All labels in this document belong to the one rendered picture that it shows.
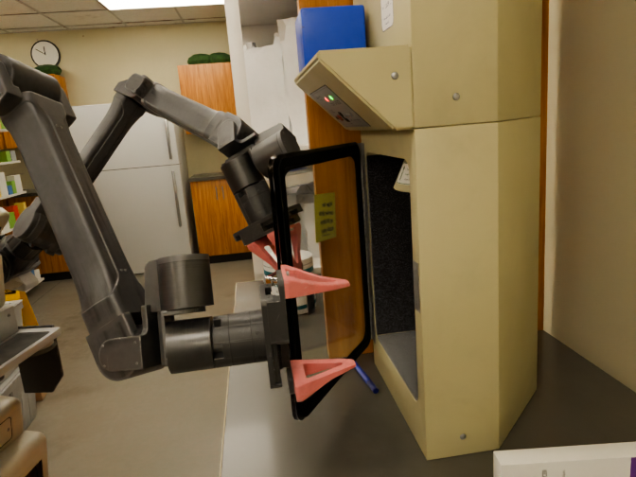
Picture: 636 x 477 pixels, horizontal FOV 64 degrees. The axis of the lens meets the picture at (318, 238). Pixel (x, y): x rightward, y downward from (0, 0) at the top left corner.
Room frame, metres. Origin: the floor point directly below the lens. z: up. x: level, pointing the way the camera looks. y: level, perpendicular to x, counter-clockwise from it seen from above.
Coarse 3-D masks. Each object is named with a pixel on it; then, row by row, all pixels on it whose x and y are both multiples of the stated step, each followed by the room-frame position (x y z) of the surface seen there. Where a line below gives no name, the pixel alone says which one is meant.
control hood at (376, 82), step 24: (360, 48) 0.64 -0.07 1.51; (384, 48) 0.64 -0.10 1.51; (408, 48) 0.65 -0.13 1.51; (312, 72) 0.73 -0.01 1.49; (336, 72) 0.64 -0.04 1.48; (360, 72) 0.64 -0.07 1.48; (384, 72) 0.64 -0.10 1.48; (408, 72) 0.65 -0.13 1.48; (360, 96) 0.64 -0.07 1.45; (384, 96) 0.64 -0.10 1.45; (408, 96) 0.65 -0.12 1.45; (336, 120) 0.96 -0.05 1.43; (384, 120) 0.65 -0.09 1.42; (408, 120) 0.65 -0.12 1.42
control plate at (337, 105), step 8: (320, 88) 0.79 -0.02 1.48; (328, 88) 0.74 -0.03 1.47; (312, 96) 0.91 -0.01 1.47; (320, 96) 0.85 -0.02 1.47; (336, 96) 0.74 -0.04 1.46; (328, 104) 0.85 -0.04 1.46; (336, 104) 0.80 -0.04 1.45; (344, 104) 0.75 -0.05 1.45; (336, 112) 0.86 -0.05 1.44; (344, 112) 0.80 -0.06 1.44; (352, 112) 0.75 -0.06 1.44; (344, 120) 0.87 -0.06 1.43; (352, 120) 0.81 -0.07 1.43; (360, 120) 0.76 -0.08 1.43
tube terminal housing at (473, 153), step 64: (448, 0) 0.65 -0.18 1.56; (512, 0) 0.70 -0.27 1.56; (448, 64) 0.65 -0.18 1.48; (512, 64) 0.70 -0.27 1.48; (448, 128) 0.65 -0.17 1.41; (512, 128) 0.71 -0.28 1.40; (448, 192) 0.65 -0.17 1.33; (512, 192) 0.71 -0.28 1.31; (448, 256) 0.65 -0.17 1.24; (512, 256) 0.71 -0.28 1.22; (448, 320) 0.65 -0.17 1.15; (512, 320) 0.71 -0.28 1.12; (448, 384) 0.65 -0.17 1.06; (512, 384) 0.71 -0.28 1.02; (448, 448) 0.65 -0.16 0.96
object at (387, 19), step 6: (384, 0) 0.76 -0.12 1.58; (390, 0) 0.73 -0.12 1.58; (384, 6) 0.76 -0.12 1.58; (390, 6) 0.73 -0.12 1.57; (384, 12) 0.76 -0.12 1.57; (390, 12) 0.73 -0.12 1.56; (384, 18) 0.76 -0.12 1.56; (390, 18) 0.73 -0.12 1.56; (384, 24) 0.76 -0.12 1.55; (390, 24) 0.73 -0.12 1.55; (384, 30) 0.76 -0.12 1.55
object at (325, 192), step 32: (352, 160) 0.92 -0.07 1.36; (288, 192) 0.71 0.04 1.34; (320, 192) 0.80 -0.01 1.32; (352, 192) 0.92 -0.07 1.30; (320, 224) 0.79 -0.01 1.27; (352, 224) 0.91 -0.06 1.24; (320, 256) 0.79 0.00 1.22; (352, 256) 0.90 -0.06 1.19; (352, 288) 0.89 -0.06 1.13; (320, 320) 0.77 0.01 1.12; (352, 320) 0.88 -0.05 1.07; (320, 352) 0.76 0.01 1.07
